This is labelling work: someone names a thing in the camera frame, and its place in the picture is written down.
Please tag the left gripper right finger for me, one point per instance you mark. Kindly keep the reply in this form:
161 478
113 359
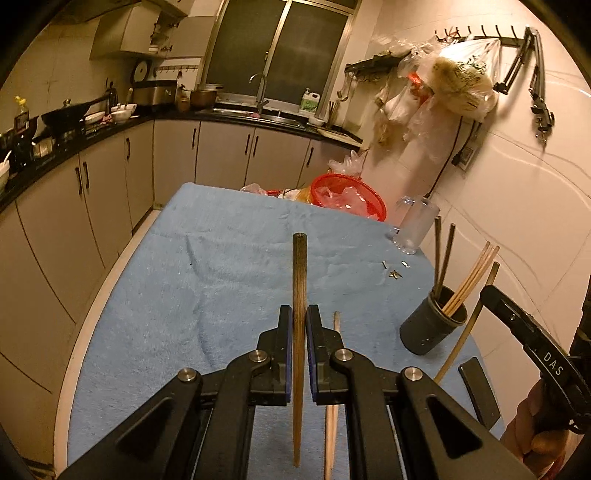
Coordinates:
401 425

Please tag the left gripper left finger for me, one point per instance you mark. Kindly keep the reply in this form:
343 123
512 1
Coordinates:
197 426

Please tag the lower kitchen cabinets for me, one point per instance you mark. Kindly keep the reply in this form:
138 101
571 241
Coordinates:
59 239

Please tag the kitchen window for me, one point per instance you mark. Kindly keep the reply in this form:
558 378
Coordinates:
297 44

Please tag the person right hand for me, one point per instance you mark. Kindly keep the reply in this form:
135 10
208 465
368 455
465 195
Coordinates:
543 452

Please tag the black chopstick holder cup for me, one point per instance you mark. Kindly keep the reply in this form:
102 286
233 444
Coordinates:
428 326

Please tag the blue towel table cover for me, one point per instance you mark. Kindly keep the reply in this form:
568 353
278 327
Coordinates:
211 274

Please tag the small metal screws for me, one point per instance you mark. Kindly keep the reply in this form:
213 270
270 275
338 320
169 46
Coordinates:
394 272

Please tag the clear glass mug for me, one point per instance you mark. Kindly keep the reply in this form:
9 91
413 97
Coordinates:
419 215

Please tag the red plastic basket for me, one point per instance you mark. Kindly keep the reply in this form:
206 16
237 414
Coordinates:
347 194

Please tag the hanging plastic bag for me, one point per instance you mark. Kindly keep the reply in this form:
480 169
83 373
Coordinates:
463 76

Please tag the white bowl on counter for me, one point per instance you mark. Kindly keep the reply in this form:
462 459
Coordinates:
4 174

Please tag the metal cooking pot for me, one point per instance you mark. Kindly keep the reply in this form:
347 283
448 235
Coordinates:
205 95

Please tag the chrome sink faucet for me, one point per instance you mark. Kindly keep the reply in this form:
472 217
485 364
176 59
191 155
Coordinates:
261 100

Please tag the black wok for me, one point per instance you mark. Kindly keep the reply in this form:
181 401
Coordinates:
66 118

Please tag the green detergent jug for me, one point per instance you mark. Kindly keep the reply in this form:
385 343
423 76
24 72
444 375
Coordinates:
309 102

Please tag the stainless rice cooker box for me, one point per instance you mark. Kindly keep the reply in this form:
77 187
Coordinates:
154 92

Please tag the yellow cap oil bottle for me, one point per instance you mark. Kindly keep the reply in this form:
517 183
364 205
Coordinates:
22 117

